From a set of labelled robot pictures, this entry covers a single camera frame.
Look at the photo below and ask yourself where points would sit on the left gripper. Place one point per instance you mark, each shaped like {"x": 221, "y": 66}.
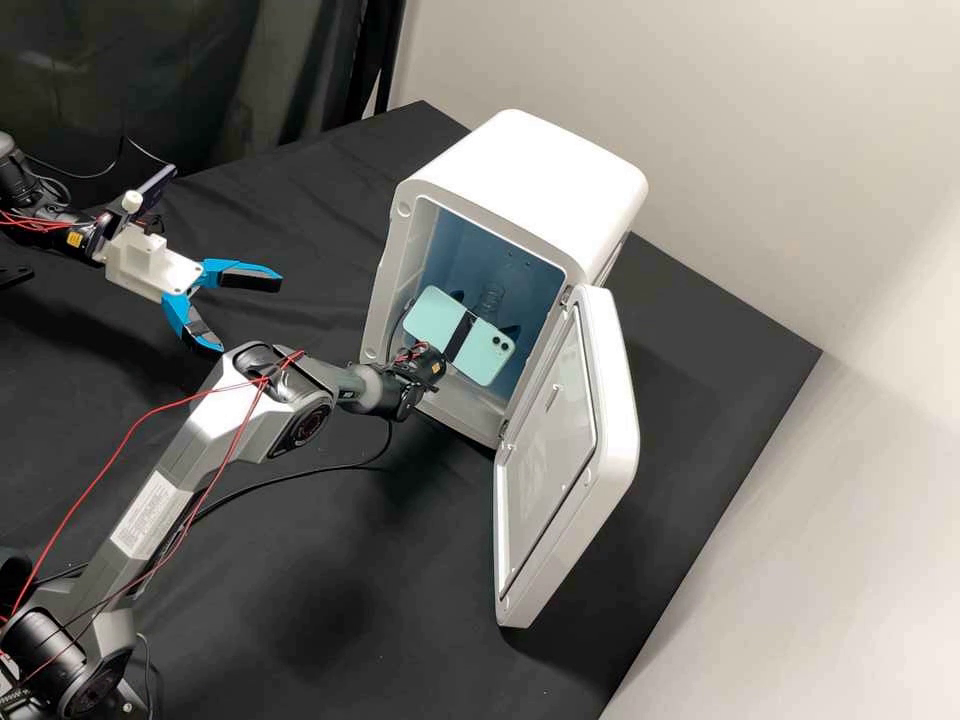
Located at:
{"x": 146, "y": 262}

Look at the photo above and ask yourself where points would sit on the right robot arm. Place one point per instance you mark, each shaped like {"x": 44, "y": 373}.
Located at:
{"x": 225, "y": 420}

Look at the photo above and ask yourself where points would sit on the clear flask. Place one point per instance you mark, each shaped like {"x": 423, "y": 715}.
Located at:
{"x": 492, "y": 298}

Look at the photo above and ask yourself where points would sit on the white incubator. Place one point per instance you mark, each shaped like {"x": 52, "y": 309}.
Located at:
{"x": 540, "y": 187}

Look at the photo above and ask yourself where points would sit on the incubator door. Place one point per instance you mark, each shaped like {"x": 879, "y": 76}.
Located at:
{"x": 607, "y": 465}

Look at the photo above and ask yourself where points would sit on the left wrist camera phone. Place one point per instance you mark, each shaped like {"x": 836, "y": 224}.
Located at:
{"x": 154, "y": 187}

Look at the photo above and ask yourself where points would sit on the wrist camera phone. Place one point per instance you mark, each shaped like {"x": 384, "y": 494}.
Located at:
{"x": 435, "y": 319}
{"x": 154, "y": 187}

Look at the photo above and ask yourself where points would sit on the right wrist camera phone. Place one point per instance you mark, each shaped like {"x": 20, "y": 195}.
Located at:
{"x": 435, "y": 319}

